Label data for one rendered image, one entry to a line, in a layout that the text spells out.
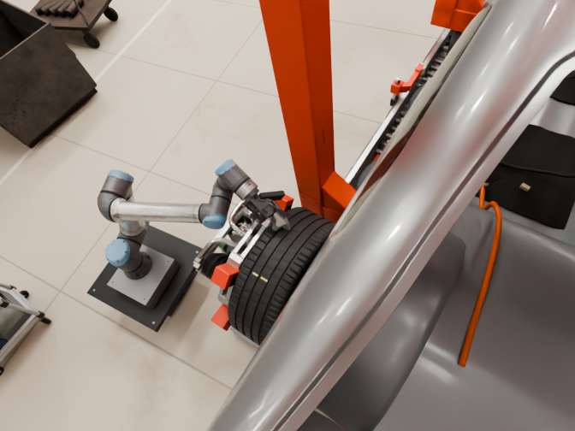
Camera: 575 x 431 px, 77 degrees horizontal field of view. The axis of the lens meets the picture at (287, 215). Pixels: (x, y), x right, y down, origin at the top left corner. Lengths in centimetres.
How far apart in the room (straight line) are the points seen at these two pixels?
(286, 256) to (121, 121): 296
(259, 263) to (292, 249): 14
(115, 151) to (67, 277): 124
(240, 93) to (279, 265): 260
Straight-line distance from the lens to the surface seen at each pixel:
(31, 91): 413
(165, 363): 276
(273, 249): 144
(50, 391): 317
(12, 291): 344
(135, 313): 259
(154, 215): 165
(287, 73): 140
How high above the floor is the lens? 249
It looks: 61 degrees down
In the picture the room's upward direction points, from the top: 16 degrees counter-clockwise
